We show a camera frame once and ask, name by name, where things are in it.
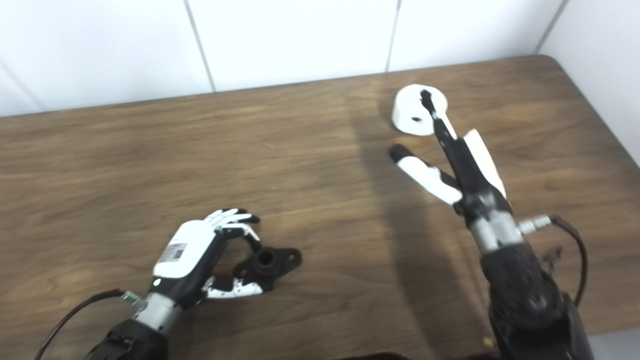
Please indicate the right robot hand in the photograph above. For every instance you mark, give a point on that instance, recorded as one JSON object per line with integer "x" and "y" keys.
{"x": 470, "y": 175}

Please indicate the round white piece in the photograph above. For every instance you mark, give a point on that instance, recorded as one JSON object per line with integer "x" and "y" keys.
{"x": 407, "y": 107}

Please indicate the black flanged holder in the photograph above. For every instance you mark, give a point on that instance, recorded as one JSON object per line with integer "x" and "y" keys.
{"x": 280, "y": 262}

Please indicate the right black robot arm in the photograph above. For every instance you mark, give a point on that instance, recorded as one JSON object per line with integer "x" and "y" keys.
{"x": 525, "y": 295}

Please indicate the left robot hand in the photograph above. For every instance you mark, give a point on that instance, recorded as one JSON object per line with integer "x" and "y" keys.
{"x": 185, "y": 250}

